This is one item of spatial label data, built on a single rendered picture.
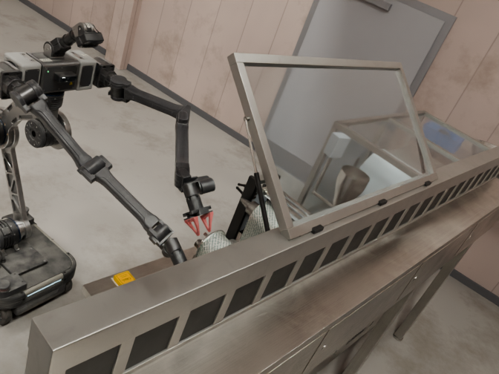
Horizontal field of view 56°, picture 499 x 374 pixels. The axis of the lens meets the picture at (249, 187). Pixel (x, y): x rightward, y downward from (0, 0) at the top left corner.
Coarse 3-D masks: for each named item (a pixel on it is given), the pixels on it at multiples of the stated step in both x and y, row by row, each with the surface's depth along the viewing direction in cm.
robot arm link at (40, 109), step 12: (36, 84) 188; (12, 96) 186; (24, 108) 186; (36, 108) 187; (48, 108) 190; (48, 120) 189; (60, 132) 191; (60, 144) 195; (72, 144) 193; (72, 156) 194; (84, 156) 195; (96, 156) 192; (96, 168) 190
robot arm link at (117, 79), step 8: (112, 80) 224; (120, 80) 225; (120, 88) 225; (128, 88) 225; (136, 88) 227; (112, 96) 229; (128, 96) 226; (136, 96) 225; (144, 96) 224; (152, 96) 225; (144, 104) 226; (152, 104) 223; (160, 104) 222; (168, 104) 223; (176, 104) 224; (168, 112) 223; (176, 112) 221; (176, 120) 216
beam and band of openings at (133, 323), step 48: (432, 192) 210; (288, 240) 131; (336, 240) 154; (144, 288) 99; (192, 288) 104; (240, 288) 122; (288, 288) 148; (48, 336) 82; (96, 336) 87; (144, 336) 101; (192, 336) 118
